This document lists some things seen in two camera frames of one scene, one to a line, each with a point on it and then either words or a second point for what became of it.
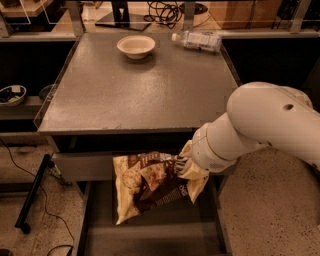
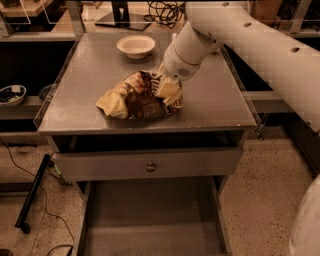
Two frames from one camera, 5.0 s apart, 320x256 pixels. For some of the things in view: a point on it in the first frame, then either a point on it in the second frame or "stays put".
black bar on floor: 24,216 stays put
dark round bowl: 44,92 stays put
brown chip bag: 147,180 -> 135,98
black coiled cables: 163,12 stays put
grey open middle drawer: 196,228 stays put
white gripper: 201,150 -> 175,65
